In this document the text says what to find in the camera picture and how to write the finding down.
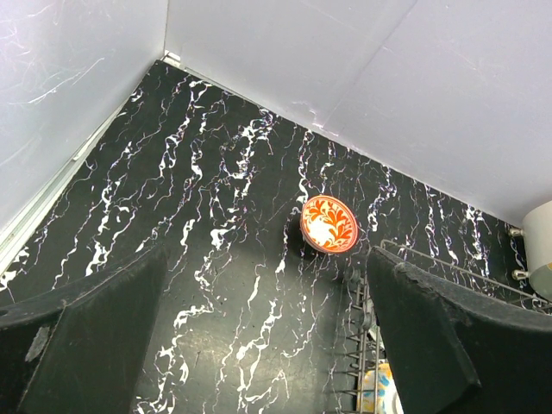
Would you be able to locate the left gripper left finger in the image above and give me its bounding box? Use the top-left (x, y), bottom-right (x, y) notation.
top-left (1, 244), bottom-right (168, 413)

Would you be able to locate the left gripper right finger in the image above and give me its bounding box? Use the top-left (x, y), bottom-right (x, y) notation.
top-left (367, 247), bottom-right (551, 413)

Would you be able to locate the blue yellow floral bowl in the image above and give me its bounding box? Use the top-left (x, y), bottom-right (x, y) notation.
top-left (359, 362), bottom-right (404, 414)

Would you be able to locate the red orange floral bowl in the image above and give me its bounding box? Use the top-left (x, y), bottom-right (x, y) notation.
top-left (299, 194), bottom-right (359, 254)

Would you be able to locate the round white drawer cabinet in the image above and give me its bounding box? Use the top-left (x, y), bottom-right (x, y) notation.
top-left (508, 201), bottom-right (552, 301)

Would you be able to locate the dark wire dish rack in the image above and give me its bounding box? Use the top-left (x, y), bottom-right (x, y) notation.
top-left (342, 240), bottom-right (551, 413)

